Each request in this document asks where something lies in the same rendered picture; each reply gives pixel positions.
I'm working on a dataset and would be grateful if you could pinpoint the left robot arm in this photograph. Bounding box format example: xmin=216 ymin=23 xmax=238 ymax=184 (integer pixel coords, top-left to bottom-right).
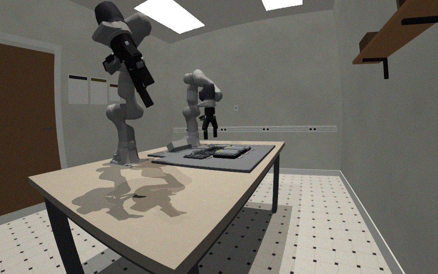
xmin=182 ymin=69 xmax=223 ymax=146

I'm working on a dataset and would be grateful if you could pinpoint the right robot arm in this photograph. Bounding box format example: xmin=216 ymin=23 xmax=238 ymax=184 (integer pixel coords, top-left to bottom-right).
xmin=92 ymin=1 xmax=151 ymax=164

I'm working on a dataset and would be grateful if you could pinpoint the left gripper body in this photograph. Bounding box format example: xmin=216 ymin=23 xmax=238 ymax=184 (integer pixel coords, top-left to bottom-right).
xmin=205 ymin=107 xmax=215 ymax=121

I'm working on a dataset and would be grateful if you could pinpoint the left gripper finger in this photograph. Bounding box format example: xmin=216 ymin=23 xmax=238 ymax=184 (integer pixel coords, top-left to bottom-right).
xmin=211 ymin=116 xmax=218 ymax=137
xmin=202 ymin=116 xmax=212 ymax=139

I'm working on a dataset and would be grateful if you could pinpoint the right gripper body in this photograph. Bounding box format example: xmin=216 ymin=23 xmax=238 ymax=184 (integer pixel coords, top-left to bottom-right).
xmin=110 ymin=33 xmax=137 ymax=69

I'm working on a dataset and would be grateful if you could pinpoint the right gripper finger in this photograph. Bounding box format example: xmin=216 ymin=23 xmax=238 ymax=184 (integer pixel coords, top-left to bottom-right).
xmin=124 ymin=61 xmax=154 ymax=108
xmin=122 ymin=40 xmax=154 ymax=87

